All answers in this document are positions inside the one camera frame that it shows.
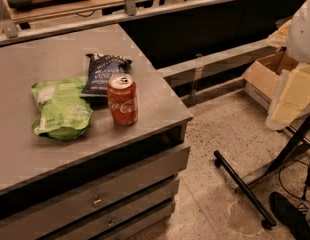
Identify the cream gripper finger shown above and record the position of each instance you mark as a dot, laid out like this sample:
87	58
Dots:
280	116
296	93

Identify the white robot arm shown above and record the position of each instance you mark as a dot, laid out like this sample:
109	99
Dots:
298	45

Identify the blue chip bag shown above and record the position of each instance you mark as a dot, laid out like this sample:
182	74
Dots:
101	68

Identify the green chip bag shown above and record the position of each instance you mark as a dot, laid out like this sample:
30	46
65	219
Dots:
64	114

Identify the cardboard box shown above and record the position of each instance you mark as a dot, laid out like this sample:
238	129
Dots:
262	75

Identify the black shoe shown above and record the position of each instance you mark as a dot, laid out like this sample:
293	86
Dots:
296	218

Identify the black wheeled stand base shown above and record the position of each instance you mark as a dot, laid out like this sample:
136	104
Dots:
296	146

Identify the red Coca-Cola can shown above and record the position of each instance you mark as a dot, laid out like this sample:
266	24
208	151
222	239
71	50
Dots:
122	99

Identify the grey drawer cabinet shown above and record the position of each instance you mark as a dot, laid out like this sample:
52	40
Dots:
108	184

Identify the wooden workbench with metal rail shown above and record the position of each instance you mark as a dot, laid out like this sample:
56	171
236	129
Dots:
18	26

